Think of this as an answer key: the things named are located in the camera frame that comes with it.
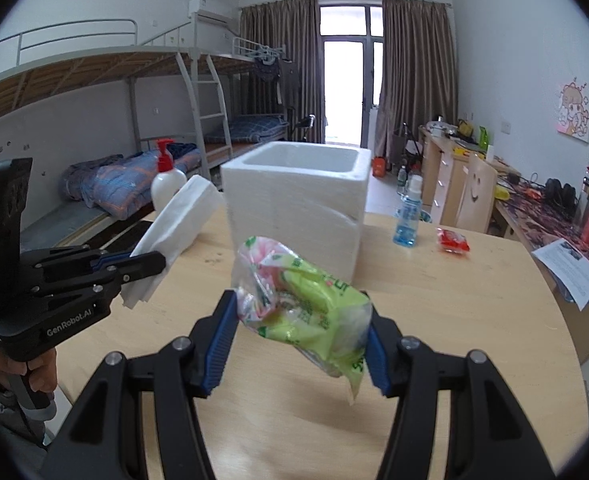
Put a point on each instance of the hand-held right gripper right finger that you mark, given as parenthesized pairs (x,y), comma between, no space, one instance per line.
(377,360)

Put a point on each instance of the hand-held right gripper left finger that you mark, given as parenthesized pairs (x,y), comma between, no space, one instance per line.
(219,350)

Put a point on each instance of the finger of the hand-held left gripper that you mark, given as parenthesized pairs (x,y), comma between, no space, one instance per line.
(69,256)
(144,264)

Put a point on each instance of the white tissue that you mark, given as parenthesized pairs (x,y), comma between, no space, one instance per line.
(184,215)

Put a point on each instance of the green tissue packet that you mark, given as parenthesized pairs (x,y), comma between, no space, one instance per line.
(304,305)

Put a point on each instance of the white foam box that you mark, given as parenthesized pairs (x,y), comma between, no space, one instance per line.
(294,210)

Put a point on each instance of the person's left hand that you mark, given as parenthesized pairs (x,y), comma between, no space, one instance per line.
(44,375)

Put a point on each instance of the white lotion pump bottle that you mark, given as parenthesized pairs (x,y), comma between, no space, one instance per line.
(167,185)

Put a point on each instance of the blue plaid quilt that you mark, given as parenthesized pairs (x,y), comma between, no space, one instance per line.
(119,180)

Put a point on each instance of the dark blue cloth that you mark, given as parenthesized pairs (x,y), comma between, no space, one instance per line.
(180,149)

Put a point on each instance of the blue liquid bottle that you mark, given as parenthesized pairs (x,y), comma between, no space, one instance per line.
(407,230)

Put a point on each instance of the red snack packet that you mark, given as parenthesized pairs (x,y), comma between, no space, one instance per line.
(453,241)

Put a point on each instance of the bowl of colourful items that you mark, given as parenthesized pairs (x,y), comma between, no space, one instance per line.
(426,217)

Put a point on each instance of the dark blue checked quilt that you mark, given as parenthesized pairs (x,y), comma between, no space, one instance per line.
(249,127)

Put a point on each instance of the white metal bed ladder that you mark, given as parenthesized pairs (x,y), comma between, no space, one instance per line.
(209,100)

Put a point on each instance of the clear water bottle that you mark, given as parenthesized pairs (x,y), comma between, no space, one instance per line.
(401,177)

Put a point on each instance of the wooden desk with drawers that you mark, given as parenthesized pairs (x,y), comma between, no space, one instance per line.
(442,180)

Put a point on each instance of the wooden chair with smiley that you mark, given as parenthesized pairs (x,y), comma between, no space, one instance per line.
(474,195)

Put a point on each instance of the orange jug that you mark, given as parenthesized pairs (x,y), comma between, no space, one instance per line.
(379,166)

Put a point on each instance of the large metal bunk bed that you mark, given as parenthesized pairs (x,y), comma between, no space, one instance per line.
(74,60)

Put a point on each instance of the printed desk mat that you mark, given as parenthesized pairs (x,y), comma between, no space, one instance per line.
(529,225)

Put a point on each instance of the yellow plastic object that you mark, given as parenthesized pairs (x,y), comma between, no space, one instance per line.
(502,192)

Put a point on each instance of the printed paper sheet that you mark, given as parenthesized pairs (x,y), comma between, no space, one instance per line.
(569,270)

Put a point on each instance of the small metal bunk bed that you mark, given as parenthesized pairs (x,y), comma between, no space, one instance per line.
(244,60)

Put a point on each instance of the hanging dark clothes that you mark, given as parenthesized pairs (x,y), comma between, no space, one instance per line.
(274,77)

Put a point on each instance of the yellow flat box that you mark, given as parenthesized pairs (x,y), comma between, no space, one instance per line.
(465,150)

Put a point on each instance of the black headphones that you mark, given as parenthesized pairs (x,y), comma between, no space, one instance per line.
(560,194)

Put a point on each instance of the yellow bag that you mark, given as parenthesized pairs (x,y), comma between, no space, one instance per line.
(465,128)

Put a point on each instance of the dark thermos flask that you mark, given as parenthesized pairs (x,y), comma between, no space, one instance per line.
(587,205)

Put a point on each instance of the white air conditioner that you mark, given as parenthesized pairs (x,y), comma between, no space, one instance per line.
(210,10)

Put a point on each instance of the glass balcony door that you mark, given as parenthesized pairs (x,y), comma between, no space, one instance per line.
(344,85)

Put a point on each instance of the brown curtain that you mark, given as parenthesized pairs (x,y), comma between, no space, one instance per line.
(279,25)
(414,60)

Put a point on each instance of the pink cartoon wall poster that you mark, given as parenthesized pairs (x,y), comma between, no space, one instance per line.
(574,112)

